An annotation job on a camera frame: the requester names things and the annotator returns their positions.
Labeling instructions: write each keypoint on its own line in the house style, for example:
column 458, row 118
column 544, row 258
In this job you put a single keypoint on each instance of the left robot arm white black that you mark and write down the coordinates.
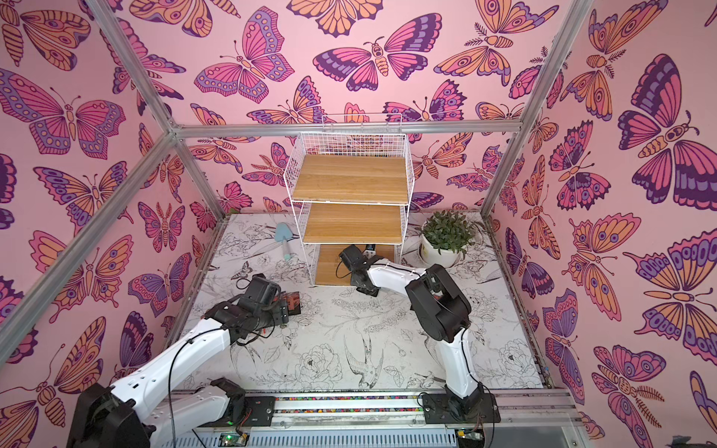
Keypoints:
column 138, row 410

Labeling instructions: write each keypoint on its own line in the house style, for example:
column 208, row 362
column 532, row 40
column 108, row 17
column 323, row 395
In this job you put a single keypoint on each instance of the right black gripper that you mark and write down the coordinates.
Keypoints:
column 349, row 258

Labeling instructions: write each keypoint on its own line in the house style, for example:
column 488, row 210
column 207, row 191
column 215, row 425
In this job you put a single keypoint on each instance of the aluminium rail with coloured strip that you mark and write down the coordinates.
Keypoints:
column 517, row 407

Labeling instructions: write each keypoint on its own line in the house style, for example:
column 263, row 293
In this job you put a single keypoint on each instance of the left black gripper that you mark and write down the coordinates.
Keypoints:
column 280, row 308

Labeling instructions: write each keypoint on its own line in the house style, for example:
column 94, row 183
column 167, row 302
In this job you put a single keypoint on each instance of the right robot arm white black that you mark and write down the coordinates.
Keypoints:
column 443, row 312

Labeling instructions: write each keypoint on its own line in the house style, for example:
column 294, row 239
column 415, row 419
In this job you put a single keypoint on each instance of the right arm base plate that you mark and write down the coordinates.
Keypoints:
column 447, row 408

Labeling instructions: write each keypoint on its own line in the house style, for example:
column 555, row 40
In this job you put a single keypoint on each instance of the teal and white spatula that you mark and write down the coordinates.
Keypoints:
column 282, row 236

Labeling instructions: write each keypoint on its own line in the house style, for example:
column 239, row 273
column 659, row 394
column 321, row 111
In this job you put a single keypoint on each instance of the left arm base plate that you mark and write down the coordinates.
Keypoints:
column 251, row 411

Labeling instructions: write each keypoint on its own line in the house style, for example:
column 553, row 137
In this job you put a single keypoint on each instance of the red tea bag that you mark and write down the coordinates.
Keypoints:
column 294, row 303

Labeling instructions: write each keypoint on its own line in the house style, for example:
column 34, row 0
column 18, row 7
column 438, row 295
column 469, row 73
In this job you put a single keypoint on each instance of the white wire three-tier shelf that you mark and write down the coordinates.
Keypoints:
column 349, row 189

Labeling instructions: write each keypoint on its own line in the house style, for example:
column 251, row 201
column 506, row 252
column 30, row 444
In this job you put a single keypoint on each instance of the green plant in white pot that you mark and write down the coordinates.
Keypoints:
column 445, row 236

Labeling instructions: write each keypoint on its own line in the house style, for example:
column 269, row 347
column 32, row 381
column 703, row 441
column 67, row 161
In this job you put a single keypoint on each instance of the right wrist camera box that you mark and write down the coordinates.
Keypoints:
column 370, row 250

